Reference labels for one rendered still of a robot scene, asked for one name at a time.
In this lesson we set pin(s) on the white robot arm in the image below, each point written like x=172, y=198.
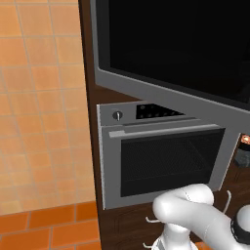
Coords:
x=198, y=215

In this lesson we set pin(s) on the grey oven door, dark window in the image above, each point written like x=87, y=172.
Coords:
x=112, y=169

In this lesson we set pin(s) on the grey microwave with black door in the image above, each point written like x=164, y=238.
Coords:
x=169, y=35

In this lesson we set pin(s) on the grey round oven knob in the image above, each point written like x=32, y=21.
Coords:
x=117, y=115

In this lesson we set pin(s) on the grey built-in oven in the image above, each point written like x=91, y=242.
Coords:
x=128, y=112

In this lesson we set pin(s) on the dark wood cabinet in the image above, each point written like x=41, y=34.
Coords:
x=122, y=228

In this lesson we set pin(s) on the dark jar with orange top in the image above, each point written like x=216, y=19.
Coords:
x=244, y=155

